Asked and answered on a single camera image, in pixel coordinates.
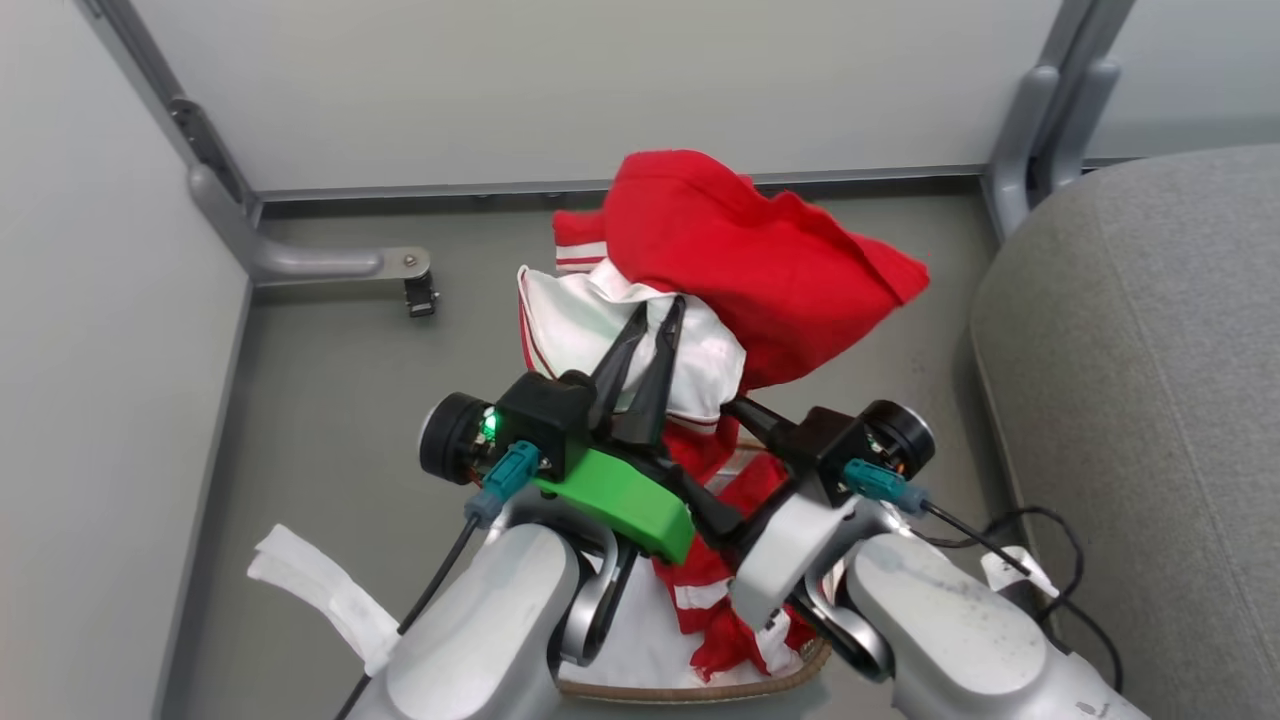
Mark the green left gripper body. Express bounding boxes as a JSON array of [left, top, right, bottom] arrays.
[[533, 438, 698, 566]]

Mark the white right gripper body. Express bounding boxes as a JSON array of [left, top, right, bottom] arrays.
[[728, 458, 863, 633]]

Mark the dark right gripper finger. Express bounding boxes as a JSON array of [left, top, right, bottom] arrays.
[[654, 453, 748, 548], [721, 398, 812, 463]]

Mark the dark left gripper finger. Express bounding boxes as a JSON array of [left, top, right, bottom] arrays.
[[590, 302, 650, 443], [613, 296, 688, 448]]

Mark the white garment with red trim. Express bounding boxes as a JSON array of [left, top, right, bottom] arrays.
[[516, 258, 749, 433]]

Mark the red garment with white stripes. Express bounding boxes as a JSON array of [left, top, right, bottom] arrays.
[[650, 415, 823, 684]]

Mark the red and white garment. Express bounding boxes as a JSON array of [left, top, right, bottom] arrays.
[[552, 149, 932, 393]]

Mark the woven laundry basket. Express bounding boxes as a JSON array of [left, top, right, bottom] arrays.
[[553, 632, 833, 707]]

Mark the grey fabric sofa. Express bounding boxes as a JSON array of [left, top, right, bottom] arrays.
[[968, 143, 1280, 720]]

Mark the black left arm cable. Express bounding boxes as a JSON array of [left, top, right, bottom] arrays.
[[333, 440, 546, 720]]

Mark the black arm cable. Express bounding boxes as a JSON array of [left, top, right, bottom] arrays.
[[333, 440, 546, 720], [842, 458, 1126, 696]]

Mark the white cable label tag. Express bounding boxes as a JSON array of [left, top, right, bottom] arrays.
[[979, 545, 1061, 601]]

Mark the grey partition base rail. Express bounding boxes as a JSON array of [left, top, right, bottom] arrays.
[[255, 163, 991, 206]]

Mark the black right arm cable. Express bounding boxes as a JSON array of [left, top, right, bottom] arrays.
[[842, 458, 1126, 696]]

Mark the grey metal frame with caster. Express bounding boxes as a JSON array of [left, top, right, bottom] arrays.
[[75, 0, 441, 319]]

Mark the grey metal frame post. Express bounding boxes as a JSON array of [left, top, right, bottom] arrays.
[[982, 0, 1136, 241]]

